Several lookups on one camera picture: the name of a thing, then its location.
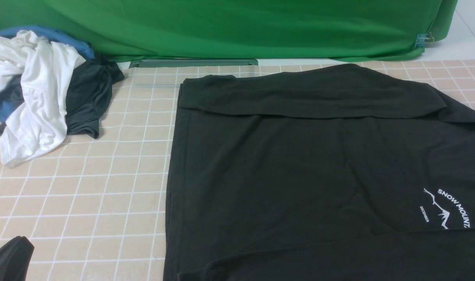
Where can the dark gray long-sleeved shirt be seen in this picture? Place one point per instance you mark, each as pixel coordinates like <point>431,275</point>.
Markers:
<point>335,174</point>

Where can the blue crumpled garment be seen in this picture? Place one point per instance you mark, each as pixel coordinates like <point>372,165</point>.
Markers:
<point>82,47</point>

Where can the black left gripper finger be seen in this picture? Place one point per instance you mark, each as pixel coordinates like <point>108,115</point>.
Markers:
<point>15,258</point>

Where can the white crumpled shirt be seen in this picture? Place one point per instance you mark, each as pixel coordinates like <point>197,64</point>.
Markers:
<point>38,125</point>

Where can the green backdrop cloth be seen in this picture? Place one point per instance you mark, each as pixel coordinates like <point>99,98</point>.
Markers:
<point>345,30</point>

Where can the beige grid-pattern table mat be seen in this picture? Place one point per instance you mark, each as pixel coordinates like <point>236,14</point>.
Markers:
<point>94,209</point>

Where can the blue binder clip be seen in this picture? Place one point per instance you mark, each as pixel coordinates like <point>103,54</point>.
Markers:
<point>424,39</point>

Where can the dark gray crumpled t-shirt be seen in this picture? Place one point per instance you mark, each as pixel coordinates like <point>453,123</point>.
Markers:
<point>89,96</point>

